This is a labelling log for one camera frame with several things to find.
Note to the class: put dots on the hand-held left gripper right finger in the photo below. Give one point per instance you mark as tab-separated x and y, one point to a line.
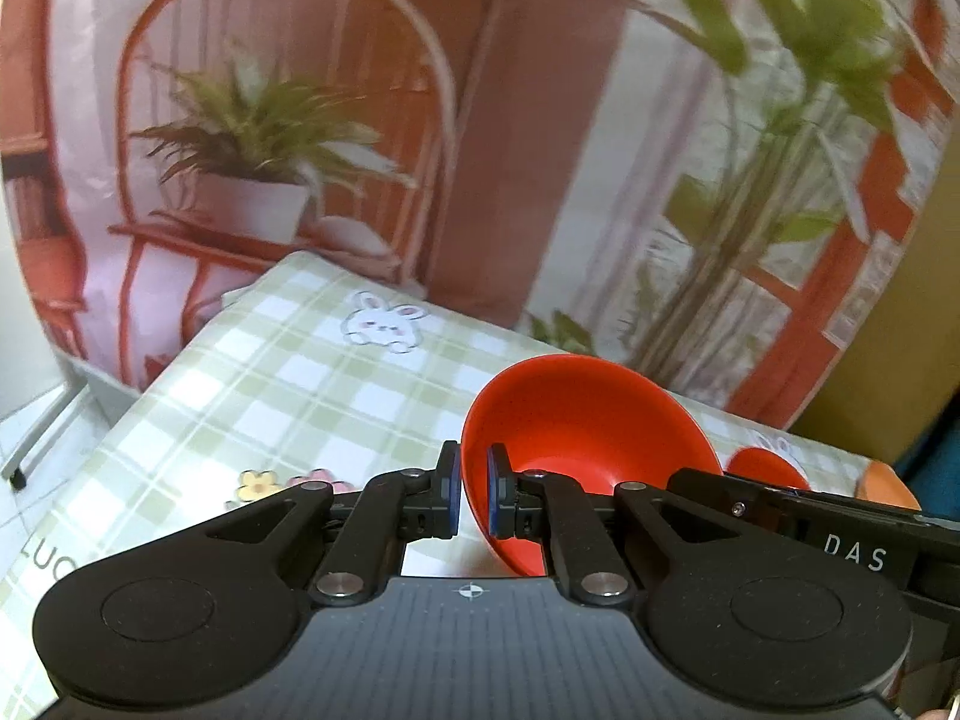
495	491

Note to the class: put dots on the large red bowl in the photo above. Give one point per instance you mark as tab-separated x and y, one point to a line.
592	420

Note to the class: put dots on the white metal frame leg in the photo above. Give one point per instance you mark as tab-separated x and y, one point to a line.
45	439

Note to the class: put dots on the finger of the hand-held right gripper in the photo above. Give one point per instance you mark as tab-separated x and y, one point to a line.
720	499

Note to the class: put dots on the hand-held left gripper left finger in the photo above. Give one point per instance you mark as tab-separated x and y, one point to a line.
450	491

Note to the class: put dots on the printed plant backdrop cloth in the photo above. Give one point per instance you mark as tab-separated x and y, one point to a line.
525	165

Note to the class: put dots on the green checked bunny tablecloth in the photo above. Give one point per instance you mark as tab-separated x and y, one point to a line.
300	390

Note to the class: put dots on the small red bowl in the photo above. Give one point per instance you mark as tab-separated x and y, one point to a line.
765	465

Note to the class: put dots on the orange bowl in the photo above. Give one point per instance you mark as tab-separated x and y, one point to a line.
889	487

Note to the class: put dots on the teal curtain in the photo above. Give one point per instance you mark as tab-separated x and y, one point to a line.
941	469

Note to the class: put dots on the brown wooden board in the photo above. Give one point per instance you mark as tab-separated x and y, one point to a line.
900	360

